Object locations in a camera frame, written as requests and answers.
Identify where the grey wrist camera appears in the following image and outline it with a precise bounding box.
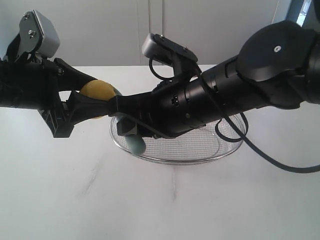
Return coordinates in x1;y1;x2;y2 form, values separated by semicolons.
18;9;60;58
141;33;198;67

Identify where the oval metal wire mesh basket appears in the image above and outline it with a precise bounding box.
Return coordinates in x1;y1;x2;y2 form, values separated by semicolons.
109;117;243;165

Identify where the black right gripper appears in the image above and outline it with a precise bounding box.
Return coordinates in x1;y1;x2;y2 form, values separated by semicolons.
108;75;208;139

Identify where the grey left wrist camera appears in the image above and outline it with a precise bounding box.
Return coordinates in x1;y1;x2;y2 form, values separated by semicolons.
18;9;60;58

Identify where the black right camera cable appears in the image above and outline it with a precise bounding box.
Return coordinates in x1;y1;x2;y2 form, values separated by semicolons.
148;57;320;174

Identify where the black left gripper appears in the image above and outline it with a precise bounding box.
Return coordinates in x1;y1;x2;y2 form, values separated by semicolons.
0;58;110;138

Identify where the yellow lemon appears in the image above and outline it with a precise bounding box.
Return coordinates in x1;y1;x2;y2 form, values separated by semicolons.
80;79;115;120

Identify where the teal handled vegetable peeler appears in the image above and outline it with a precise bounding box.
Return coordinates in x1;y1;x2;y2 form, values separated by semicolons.
124;134;146;156

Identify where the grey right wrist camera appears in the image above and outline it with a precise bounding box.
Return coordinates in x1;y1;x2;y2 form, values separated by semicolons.
141;33;198;67

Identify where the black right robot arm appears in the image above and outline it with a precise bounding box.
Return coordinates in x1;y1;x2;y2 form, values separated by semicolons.
112;21;320;139

